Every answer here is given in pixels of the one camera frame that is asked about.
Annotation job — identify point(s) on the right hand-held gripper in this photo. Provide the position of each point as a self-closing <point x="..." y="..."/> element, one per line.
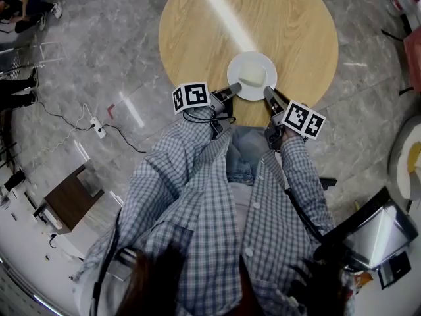
<point x="302" y="118"/>

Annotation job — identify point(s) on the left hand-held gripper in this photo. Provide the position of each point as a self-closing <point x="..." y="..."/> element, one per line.
<point x="192" y="95"/>

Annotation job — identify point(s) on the white plate of food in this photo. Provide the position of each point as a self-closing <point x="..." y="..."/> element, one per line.
<point x="237" y="66"/>

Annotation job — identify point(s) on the pale yellow food block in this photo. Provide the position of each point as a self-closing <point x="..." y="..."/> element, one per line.
<point x="251" y="74"/>

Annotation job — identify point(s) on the person's right forearm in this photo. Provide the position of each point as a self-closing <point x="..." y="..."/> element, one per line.
<point x="296" y="173"/>

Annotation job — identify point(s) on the person's left forearm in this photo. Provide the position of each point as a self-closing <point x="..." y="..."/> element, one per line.
<point x="184" y="143"/>

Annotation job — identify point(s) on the round wooden table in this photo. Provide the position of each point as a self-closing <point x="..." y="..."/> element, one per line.
<point x="197" y="44"/>

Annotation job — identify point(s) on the person's blue jeans legs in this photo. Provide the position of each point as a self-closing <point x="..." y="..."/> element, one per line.
<point x="245" y="153"/>

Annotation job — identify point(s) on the red floor tape corner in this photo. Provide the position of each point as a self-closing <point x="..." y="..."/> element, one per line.
<point x="110" y="110"/>

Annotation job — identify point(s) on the white power strip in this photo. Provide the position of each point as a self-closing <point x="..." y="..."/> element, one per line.
<point x="98" y="127"/>

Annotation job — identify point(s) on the white round container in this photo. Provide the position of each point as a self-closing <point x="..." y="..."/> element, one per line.
<point x="403" y="166"/>

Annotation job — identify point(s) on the red stool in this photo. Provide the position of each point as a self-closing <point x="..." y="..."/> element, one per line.
<point x="413" y="51"/>

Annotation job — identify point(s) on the person's checked shirt torso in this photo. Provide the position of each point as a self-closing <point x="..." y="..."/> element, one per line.
<point x="210" y="235"/>

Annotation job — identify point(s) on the shiny metal container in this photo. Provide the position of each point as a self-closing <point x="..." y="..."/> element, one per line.
<point x="378" y="232"/>

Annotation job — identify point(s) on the dark brown wooden side table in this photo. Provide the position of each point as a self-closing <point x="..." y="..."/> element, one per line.
<point x="70" y="197"/>

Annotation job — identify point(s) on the black box device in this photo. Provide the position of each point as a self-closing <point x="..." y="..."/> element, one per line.
<point x="394" y="273"/>

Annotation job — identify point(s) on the black bag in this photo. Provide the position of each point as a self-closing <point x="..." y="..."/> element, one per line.
<point x="14" y="180"/>

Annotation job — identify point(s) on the white counter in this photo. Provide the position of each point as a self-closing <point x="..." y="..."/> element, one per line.
<point x="29" y="258"/>

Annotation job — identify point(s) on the metal chair frame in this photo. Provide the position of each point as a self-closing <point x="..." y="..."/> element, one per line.
<point x="36" y="56"/>

